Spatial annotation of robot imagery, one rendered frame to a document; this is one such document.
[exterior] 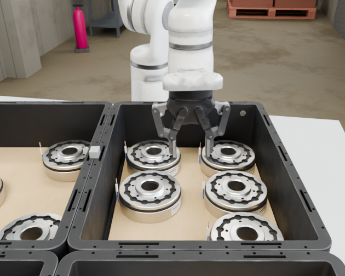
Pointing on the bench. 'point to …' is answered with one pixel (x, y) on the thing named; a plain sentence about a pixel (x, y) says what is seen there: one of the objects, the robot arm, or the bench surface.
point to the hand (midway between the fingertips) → (190, 148)
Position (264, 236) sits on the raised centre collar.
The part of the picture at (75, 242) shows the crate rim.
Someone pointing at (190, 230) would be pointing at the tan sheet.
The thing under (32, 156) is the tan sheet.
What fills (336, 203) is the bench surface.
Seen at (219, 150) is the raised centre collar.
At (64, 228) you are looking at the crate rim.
